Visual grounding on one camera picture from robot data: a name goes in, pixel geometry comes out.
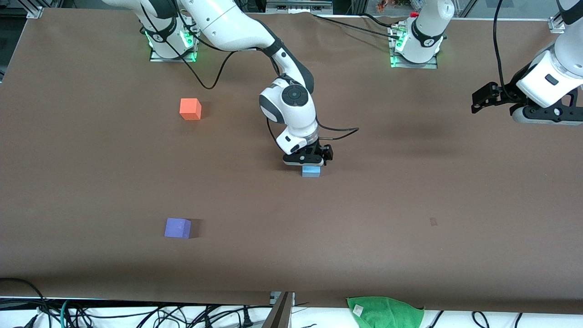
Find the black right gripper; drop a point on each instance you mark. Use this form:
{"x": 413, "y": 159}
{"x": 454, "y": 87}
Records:
{"x": 318, "y": 150}

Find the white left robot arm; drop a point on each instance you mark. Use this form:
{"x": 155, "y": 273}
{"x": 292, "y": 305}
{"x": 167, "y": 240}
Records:
{"x": 428, "y": 27}

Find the white cloth tag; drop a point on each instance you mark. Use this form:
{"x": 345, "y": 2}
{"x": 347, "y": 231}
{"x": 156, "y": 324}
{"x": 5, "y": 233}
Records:
{"x": 358, "y": 310}

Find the green towel cloth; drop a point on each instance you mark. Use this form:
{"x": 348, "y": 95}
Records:
{"x": 387, "y": 314}

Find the aluminium corner bracket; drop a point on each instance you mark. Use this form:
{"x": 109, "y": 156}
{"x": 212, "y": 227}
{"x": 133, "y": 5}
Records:
{"x": 35, "y": 12}
{"x": 557, "y": 24}

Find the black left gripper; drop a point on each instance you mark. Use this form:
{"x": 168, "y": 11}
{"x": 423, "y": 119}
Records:
{"x": 509, "y": 93}

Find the orange foam block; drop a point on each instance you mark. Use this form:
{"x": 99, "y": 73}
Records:
{"x": 190, "y": 109}

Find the brown table cover sheet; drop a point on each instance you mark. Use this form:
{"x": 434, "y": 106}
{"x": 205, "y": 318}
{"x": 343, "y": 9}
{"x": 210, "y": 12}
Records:
{"x": 291, "y": 205}

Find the colourful toy pile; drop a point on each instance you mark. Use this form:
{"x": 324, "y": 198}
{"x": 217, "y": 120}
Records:
{"x": 396, "y": 4}

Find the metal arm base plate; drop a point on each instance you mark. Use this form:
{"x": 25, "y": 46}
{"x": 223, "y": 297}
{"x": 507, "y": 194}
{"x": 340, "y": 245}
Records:
{"x": 173, "y": 59}
{"x": 414, "y": 64}

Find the light blue foam block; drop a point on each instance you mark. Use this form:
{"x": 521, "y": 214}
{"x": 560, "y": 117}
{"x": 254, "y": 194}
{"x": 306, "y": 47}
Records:
{"x": 311, "y": 173}

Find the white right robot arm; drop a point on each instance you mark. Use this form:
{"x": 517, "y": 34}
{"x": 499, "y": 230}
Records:
{"x": 227, "y": 23}

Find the grey metal post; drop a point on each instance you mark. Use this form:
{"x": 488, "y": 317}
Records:
{"x": 280, "y": 314}

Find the grey metal frame box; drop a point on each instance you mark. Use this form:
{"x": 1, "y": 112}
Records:
{"x": 298, "y": 5}

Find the purple foam block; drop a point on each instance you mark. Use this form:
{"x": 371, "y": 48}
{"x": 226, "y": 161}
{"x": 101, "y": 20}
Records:
{"x": 176, "y": 228}

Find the white power socket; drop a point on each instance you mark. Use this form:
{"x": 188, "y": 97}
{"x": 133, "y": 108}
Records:
{"x": 273, "y": 297}

